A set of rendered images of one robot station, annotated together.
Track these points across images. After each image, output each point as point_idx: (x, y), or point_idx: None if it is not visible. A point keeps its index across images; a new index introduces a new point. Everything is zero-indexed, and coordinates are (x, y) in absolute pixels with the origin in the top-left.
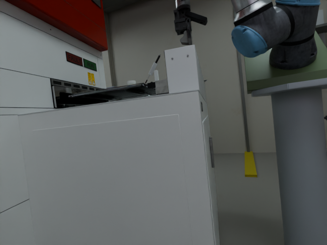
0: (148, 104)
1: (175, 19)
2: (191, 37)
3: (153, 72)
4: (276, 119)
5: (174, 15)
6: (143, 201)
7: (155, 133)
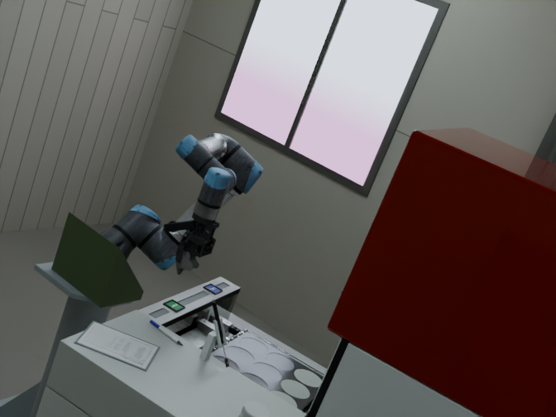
0: None
1: (212, 236)
2: (176, 253)
3: (217, 338)
4: (106, 317)
5: (214, 229)
6: None
7: None
